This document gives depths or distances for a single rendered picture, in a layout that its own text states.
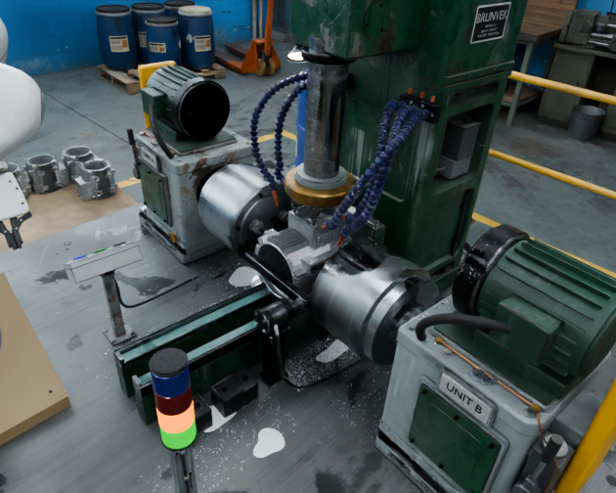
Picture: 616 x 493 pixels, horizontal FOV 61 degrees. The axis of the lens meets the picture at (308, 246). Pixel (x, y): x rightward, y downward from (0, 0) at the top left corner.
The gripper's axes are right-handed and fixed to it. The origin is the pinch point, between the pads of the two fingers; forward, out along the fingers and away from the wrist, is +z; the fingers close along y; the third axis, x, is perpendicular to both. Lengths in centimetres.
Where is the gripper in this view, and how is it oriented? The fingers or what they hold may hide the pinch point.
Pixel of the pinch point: (14, 241)
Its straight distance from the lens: 137.8
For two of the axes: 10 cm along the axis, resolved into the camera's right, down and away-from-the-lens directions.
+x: -5.9, 0.0, 8.1
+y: 7.6, -3.3, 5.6
